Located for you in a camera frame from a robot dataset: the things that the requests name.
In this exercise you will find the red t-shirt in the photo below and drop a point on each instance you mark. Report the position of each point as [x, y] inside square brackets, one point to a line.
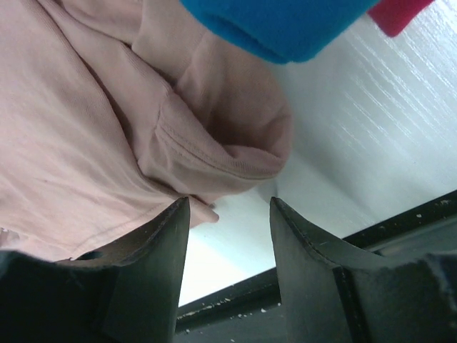
[393, 16]

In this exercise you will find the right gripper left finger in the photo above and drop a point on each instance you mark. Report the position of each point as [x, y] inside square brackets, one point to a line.
[125, 291]

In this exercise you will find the blue t-shirt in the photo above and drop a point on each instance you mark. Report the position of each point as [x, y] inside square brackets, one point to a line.
[279, 31]

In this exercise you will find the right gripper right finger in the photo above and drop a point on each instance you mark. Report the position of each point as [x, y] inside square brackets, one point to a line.
[333, 291]

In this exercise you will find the pink t-shirt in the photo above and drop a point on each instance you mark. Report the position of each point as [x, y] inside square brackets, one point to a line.
[112, 110]

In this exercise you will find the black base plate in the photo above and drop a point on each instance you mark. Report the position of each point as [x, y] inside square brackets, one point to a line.
[251, 311]

